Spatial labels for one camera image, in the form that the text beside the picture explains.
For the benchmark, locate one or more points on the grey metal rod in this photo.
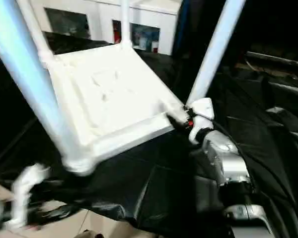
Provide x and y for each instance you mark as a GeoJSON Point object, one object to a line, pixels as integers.
{"type": "Point", "coordinates": [275, 58]}

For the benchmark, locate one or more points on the black case with gold label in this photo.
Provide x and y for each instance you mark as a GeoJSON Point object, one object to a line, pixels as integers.
{"type": "Point", "coordinates": [238, 24]}

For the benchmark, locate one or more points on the white cabinet with glass doors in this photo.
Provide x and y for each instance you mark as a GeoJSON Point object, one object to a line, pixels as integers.
{"type": "Point", "coordinates": [151, 17]}

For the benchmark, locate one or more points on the black mat cover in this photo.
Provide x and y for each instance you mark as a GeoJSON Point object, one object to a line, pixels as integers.
{"type": "Point", "coordinates": [263, 136]}

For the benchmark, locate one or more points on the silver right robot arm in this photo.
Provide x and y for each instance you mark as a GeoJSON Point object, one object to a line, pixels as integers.
{"type": "Point", "coordinates": [228, 161]}

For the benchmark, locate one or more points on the dark robot foot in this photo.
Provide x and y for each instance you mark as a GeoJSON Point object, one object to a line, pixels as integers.
{"type": "Point", "coordinates": [89, 234]}

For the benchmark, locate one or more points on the white plastic table top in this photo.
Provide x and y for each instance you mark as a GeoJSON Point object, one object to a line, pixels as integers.
{"type": "Point", "coordinates": [101, 86]}

